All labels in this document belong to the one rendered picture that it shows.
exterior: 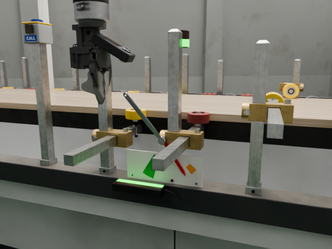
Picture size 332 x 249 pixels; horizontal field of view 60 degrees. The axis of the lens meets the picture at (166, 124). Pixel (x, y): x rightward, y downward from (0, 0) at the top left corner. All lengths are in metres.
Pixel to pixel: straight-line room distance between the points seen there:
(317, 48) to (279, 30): 0.94
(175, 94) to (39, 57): 0.52
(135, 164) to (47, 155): 0.37
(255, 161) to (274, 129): 0.28
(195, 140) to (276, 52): 5.02
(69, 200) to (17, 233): 0.67
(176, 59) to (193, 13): 4.22
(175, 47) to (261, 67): 0.25
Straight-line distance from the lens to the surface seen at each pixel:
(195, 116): 1.01
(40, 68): 1.13
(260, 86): 0.84
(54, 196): 1.25
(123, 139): 0.97
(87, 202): 1.16
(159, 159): 0.67
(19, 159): 1.31
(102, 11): 0.79
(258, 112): 0.84
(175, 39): 0.88
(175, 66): 0.87
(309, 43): 6.30
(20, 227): 1.79
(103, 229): 1.46
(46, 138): 1.16
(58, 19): 4.71
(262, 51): 0.84
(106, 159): 1.03
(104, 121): 1.00
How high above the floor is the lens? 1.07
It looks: 11 degrees down
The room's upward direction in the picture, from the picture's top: straight up
